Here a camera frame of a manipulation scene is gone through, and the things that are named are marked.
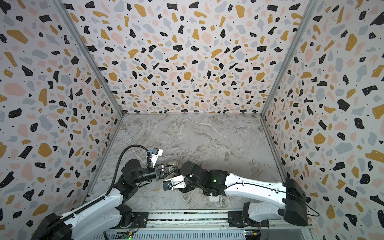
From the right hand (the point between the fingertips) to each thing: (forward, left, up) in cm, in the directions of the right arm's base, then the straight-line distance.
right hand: (174, 171), depth 69 cm
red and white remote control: (-7, -18, -20) cm, 28 cm away
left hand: (+1, -1, 0) cm, 1 cm away
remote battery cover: (+20, -29, -22) cm, 41 cm away
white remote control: (+4, 0, 0) cm, 4 cm away
